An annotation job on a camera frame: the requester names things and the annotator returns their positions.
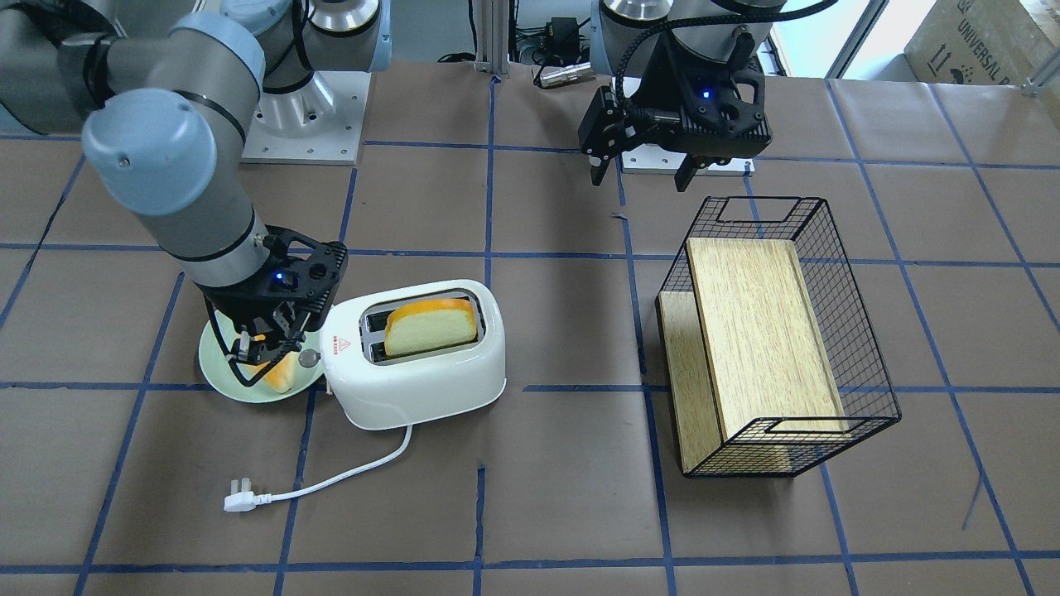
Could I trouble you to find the large wooden board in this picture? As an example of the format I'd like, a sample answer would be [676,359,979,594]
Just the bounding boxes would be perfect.
[685,238,850,442]

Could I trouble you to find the cardboard box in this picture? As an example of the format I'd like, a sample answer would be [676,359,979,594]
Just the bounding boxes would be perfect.
[903,1,1059,84]

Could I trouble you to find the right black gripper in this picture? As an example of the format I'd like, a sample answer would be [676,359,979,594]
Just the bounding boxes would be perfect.
[195,225,348,367]

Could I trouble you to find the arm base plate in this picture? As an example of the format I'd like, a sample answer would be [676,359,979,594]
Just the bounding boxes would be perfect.
[621,144,764,176]
[242,71,372,166]

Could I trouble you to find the black power adapter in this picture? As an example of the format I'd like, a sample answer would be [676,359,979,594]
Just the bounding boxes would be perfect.
[545,17,580,54]

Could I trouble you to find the white toaster power cord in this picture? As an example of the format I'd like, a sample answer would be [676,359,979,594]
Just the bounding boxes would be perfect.
[224,425,414,513]

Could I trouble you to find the black wire basket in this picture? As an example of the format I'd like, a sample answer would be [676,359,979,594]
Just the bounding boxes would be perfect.
[656,196,902,478]

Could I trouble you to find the light green plate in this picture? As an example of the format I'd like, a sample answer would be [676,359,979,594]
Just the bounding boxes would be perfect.
[198,322,323,404]

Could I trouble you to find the bread slice in toaster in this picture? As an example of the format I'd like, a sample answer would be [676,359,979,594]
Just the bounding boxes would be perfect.
[383,298,478,358]

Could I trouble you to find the silver cylindrical connector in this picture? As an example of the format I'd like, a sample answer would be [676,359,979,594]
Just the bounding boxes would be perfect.
[537,63,595,89]

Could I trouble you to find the white two-slot toaster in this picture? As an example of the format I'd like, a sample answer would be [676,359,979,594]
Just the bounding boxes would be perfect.
[320,279,507,430]

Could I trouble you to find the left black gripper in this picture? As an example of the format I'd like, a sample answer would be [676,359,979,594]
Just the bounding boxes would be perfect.
[578,31,773,192]

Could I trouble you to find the triangular bread on plate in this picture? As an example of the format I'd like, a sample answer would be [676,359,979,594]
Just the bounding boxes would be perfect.
[242,352,299,395]

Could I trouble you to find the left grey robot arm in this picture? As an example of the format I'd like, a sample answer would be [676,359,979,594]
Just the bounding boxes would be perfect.
[578,1,784,191]

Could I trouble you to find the aluminium frame post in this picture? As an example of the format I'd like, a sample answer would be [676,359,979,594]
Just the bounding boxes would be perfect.
[470,1,514,78]

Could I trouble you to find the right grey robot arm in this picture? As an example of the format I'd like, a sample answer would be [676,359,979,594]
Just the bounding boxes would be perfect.
[1,1,393,365]

